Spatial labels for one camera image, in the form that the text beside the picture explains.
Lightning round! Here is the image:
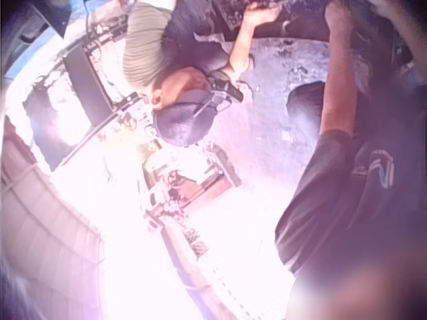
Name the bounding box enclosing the blue tarp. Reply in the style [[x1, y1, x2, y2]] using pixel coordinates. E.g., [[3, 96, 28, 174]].
[[8, 25, 66, 81]]

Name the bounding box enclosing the black metal frame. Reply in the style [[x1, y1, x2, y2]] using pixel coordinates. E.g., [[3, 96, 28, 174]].
[[21, 78, 97, 173]]

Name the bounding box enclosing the black flat panel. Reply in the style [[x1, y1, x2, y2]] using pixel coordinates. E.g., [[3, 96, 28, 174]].
[[64, 44, 115, 127]]

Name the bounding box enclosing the corrugated metal sheet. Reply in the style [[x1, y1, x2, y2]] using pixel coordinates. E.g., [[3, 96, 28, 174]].
[[0, 115, 105, 320]]

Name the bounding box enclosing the dark greasy machine part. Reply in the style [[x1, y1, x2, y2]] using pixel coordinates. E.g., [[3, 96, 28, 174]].
[[193, 0, 334, 43]]

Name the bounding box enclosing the person's left hand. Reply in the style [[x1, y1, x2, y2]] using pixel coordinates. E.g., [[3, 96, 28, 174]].
[[325, 0, 358, 33]]

